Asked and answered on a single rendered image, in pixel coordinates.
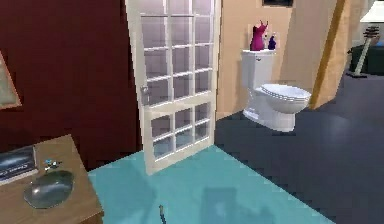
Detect dark book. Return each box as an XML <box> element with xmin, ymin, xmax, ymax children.
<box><xmin>0</xmin><ymin>144</ymin><xmax>39</xmax><ymax>186</ymax></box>

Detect purple bottle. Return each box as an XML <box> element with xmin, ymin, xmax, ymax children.
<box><xmin>267</xmin><ymin>32</ymin><xmax>277</xmax><ymax>51</ymax></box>

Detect small blue keys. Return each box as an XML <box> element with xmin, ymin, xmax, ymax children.
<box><xmin>43</xmin><ymin>158</ymin><xmax>63</xmax><ymax>171</ymax></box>

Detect dark green sofa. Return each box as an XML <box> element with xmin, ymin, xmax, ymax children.
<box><xmin>347</xmin><ymin>44</ymin><xmax>384</xmax><ymax>76</ymax></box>

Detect dark framed wall picture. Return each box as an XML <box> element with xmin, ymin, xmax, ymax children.
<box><xmin>261</xmin><ymin>0</ymin><xmax>295</xmax><ymax>8</ymax></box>

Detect magenta statue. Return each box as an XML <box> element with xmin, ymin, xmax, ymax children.
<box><xmin>249</xmin><ymin>19</ymin><xmax>270</xmax><ymax>52</ymax></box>

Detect wooden table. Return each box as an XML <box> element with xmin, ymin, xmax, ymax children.
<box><xmin>0</xmin><ymin>133</ymin><xmax>105</xmax><ymax>224</ymax></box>

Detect grey glass bowl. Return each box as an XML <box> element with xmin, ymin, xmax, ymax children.
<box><xmin>23</xmin><ymin>170</ymin><xmax>75</xmax><ymax>210</ymax></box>

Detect white floor lamp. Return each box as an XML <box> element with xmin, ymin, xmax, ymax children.
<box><xmin>345</xmin><ymin>0</ymin><xmax>384</xmax><ymax>79</ymax></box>

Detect white glass-paned room door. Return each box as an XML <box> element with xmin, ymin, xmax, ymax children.
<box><xmin>124</xmin><ymin>0</ymin><xmax>223</xmax><ymax>176</ymax></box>

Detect small dark pen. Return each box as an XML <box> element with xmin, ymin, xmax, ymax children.
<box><xmin>158</xmin><ymin>204</ymin><xmax>167</xmax><ymax>224</ymax></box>

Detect silver door handle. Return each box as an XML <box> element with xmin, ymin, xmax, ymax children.
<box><xmin>140</xmin><ymin>84</ymin><xmax>151</xmax><ymax>107</ymax></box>

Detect white toilet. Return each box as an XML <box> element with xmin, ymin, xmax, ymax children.
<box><xmin>240</xmin><ymin>48</ymin><xmax>312</xmax><ymax>133</ymax></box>

